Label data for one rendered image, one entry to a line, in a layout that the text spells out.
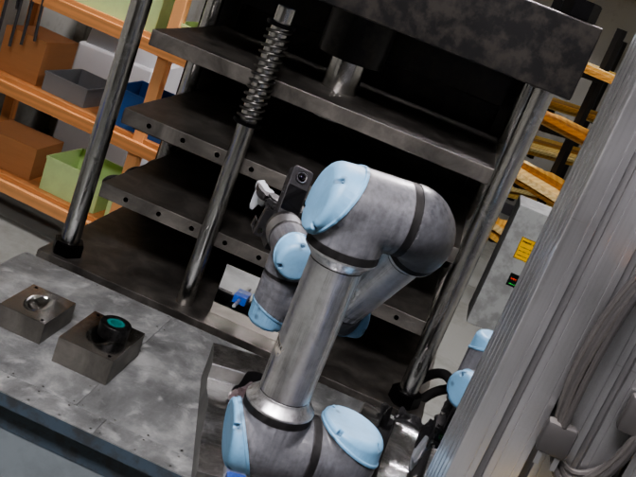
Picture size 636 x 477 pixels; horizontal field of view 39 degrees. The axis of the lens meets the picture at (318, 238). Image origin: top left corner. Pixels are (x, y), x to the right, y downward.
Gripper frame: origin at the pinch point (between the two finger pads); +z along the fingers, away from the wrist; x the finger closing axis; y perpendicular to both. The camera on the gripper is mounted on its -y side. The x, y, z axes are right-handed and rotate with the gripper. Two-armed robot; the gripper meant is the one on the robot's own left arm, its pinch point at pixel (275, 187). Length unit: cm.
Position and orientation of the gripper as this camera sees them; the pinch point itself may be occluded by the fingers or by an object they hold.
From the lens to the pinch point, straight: 189.4
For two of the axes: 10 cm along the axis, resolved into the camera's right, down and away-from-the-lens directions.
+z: -1.8, -3.7, 9.1
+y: -4.7, 8.4, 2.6
